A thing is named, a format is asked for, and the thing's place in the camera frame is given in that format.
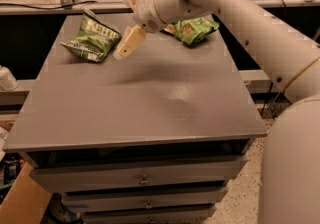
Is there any top drawer with knob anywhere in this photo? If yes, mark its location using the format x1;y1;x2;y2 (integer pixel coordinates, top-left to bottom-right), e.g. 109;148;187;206
30;156;247;193

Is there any cardboard box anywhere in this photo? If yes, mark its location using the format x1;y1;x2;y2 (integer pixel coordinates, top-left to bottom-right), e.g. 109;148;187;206
0;163;52;224

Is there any bottom drawer with knob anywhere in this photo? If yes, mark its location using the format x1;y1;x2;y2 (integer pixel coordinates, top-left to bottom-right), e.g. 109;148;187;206
82;204;216;224

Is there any grey drawer cabinet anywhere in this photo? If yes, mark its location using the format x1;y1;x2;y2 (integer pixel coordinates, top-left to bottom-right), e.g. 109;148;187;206
2;9;268;224

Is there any green snack bag at back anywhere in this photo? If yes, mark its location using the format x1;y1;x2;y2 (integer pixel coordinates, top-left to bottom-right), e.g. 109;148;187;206
163;17;219;46

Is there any black cable on rail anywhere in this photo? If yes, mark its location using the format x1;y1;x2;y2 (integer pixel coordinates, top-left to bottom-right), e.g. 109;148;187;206
0;0;98;10

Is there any drawer with knob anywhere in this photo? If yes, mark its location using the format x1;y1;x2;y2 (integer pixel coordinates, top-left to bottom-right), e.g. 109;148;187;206
62;186;227;212
30;156;247;193
82;204;216;224

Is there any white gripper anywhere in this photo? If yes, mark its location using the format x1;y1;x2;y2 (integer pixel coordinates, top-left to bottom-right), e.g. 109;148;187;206
113;0;160;60

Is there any white bottle at left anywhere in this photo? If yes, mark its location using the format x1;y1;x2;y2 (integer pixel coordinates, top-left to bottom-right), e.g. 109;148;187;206
0;66;18;91

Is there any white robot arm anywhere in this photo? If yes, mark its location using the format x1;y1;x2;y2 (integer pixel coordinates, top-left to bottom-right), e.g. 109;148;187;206
114;0;320;224

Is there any green Kettle jalapeno chip bag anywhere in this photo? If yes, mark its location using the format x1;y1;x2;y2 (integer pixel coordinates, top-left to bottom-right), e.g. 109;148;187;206
61;9;122;63

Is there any middle drawer with knob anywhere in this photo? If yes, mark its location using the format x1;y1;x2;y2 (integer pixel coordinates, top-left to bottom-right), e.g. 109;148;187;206
62;186;227;212

